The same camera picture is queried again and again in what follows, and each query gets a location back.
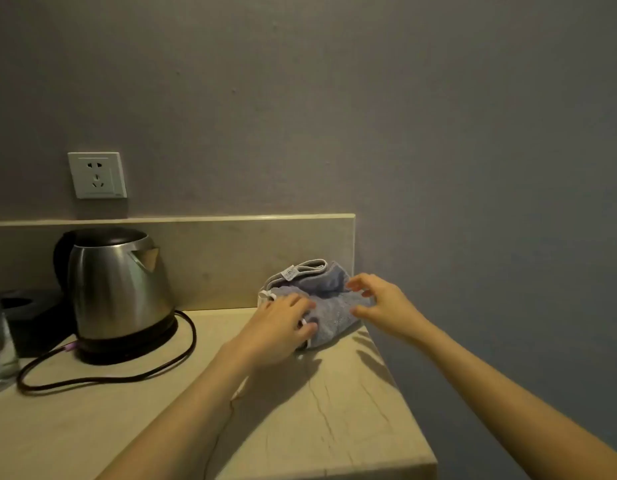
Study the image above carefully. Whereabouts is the person's left hand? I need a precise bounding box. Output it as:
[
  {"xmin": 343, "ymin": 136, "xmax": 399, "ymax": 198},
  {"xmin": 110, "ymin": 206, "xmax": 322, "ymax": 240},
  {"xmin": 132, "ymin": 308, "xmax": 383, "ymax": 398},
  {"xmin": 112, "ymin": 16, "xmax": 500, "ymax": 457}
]
[{"xmin": 221, "ymin": 293, "xmax": 319, "ymax": 371}]

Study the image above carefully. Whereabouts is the person's right hand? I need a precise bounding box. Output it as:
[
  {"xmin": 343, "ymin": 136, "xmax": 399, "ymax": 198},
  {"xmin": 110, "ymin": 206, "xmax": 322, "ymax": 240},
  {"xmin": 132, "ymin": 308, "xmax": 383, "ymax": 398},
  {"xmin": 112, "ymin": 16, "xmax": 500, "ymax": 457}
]
[{"xmin": 345, "ymin": 273, "xmax": 433, "ymax": 347}]

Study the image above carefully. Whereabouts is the grey cleaning cloth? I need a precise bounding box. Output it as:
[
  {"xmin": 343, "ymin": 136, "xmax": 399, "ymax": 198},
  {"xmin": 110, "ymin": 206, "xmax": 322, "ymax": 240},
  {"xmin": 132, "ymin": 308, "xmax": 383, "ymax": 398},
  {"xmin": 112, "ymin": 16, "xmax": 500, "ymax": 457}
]
[{"xmin": 258, "ymin": 259, "xmax": 377, "ymax": 351}]

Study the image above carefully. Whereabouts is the person's left forearm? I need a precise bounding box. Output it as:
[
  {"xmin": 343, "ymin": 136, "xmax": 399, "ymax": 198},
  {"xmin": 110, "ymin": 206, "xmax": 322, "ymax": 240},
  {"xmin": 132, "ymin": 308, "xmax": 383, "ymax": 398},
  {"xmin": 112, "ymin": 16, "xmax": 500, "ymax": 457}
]
[{"xmin": 96, "ymin": 344, "xmax": 262, "ymax": 480}]

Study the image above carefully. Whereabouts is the person's right forearm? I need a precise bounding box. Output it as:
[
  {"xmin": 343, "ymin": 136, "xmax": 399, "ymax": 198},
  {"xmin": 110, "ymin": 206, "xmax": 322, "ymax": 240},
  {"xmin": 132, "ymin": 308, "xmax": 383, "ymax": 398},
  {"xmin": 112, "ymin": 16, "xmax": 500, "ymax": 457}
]
[{"xmin": 412, "ymin": 318, "xmax": 617, "ymax": 480}]

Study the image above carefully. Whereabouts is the beige stone backsplash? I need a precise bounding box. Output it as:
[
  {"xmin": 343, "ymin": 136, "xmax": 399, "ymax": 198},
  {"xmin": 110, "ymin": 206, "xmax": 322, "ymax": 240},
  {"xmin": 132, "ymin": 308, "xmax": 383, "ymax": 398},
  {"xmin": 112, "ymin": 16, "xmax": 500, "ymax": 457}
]
[{"xmin": 0, "ymin": 213, "xmax": 356, "ymax": 311}]

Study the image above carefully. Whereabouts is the black kettle base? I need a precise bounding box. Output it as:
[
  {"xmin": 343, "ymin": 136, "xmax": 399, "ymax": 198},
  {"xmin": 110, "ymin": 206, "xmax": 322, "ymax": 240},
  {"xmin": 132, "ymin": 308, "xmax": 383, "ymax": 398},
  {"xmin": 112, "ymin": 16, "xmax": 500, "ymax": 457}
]
[{"xmin": 73, "ymin": 314, "xmax": 181, "ymax": 367}]

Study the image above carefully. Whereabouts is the stainless steel electric kettle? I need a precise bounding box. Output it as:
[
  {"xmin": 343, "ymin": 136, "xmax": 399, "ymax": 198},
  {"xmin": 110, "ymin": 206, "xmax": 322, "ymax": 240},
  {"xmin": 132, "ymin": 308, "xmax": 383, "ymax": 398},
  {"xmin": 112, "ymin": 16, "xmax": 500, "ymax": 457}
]
[{"xmin": 52, "ymin": 227, "xmax": 175, "ymax": 343}]

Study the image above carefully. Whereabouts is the black box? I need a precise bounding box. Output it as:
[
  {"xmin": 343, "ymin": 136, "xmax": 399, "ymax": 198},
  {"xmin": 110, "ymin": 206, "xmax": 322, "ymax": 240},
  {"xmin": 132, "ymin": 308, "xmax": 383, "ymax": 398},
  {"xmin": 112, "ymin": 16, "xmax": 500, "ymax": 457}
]
[{"xmin": 0, "ymin": 288, "xmax": 77, "ymax": 359}]

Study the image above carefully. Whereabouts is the clear glass container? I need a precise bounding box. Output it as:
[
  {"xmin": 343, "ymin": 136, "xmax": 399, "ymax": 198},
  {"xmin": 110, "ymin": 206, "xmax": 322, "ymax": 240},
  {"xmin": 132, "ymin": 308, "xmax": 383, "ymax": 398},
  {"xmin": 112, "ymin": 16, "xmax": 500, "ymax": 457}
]
[{"xmin": 0, "ymin": 284, "xmax": 21, "ymax": 395}]

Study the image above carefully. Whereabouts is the black power cable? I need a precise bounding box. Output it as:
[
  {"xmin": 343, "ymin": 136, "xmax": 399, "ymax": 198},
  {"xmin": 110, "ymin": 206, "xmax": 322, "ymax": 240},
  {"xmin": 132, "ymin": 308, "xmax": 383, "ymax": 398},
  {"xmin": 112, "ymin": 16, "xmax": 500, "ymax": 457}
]
[{"xmin": 16, "ymin": 309, "xmax": 197, "ymax": 395}]

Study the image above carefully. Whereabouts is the white wall socket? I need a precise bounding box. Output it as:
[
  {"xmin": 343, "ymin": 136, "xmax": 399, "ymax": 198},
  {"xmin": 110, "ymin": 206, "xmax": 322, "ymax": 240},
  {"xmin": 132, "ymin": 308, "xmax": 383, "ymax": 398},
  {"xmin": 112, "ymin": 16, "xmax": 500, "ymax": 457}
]
[{"xmin": 67, "ymin": 151, "xmax": 128, "ymax": 200}]

